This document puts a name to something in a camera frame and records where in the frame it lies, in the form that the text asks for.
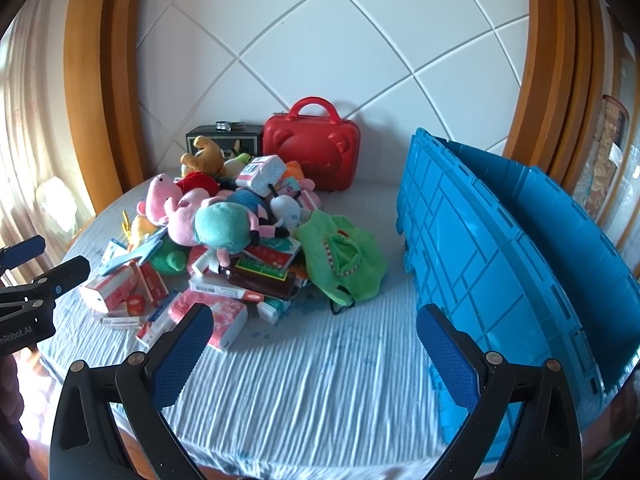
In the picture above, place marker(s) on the red bear-face suitcase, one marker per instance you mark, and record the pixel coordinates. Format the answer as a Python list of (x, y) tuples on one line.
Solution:
[(310, 155)]

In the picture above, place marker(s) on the pile of medicine boxes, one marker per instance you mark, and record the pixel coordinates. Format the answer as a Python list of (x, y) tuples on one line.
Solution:
[(107, 290)]

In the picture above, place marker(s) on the teal pig plush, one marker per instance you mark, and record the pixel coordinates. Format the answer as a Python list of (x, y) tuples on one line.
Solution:
[(222, 227)]

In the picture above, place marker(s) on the pink pig plush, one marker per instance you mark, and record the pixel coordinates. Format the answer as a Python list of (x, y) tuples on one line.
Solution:
[(162, 200)]

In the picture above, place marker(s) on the blue plastic crate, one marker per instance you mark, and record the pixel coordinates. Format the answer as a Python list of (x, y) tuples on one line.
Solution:
[(475, 240)]

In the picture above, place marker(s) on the orange plush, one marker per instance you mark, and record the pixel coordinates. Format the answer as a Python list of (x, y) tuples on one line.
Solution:
[(295, 172)]

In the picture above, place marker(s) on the dark box with metal clasp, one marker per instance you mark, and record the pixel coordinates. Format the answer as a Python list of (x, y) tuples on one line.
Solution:
[(245, 141)]

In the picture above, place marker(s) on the person's left forearm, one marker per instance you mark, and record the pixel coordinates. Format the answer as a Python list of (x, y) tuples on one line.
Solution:
[(15, 385)]

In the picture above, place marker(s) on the sheer curtain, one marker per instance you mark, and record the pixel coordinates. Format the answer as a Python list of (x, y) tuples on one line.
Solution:
[(30, 135)]

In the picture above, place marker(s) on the yellow plush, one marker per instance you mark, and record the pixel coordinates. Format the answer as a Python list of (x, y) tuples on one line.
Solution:
[(141, 225)]

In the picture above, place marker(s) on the dark green plush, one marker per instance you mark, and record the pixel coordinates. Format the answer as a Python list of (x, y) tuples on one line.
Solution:
[(170, 260)]

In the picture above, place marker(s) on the brown bear plush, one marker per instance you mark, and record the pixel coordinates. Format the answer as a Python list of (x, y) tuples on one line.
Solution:
[(205, 157)]

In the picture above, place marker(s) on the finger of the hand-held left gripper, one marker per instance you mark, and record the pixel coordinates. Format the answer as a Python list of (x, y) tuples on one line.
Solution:
[(65, 272), (25, 252)]

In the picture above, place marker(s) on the light blue striped tablecloth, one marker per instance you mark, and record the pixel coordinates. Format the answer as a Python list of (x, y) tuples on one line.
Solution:
[(310, 375)]

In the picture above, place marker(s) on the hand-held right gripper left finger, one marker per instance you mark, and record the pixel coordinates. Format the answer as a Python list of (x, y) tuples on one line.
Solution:
[(182, 355)]

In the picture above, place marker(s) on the light blue plastic toy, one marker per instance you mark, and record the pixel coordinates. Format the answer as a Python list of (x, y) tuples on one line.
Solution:
[(125, 259)]

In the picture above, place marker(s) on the green frog plush hat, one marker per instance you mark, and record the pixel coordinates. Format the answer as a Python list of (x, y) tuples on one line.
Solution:
[(340, 255)]

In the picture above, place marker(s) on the white green frog plush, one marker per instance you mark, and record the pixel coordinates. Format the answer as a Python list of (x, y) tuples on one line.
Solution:
[(235, 162)]

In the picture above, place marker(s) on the red plush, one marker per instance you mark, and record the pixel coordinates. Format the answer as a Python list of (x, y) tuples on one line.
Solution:
[(197, 182)]

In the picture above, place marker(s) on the pink tissue pack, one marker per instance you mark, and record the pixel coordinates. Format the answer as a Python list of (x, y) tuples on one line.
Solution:
[(225, 317)]

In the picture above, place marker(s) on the white spray bottle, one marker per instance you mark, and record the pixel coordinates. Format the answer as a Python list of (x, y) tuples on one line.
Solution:
[(202, 262)]

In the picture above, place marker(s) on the white tissue pack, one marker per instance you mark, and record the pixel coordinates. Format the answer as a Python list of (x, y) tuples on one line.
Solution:
[(257, 172)]

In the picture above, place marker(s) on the curved wooden frame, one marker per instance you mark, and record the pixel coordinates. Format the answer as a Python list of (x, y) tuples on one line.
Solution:
[(90, 85), (545, 60)]

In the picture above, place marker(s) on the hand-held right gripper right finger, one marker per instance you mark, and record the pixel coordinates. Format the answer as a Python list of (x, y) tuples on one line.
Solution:
[(447, 365)]

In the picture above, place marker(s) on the blue plush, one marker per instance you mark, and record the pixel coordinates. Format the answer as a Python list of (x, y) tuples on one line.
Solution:
[(250, 199)]

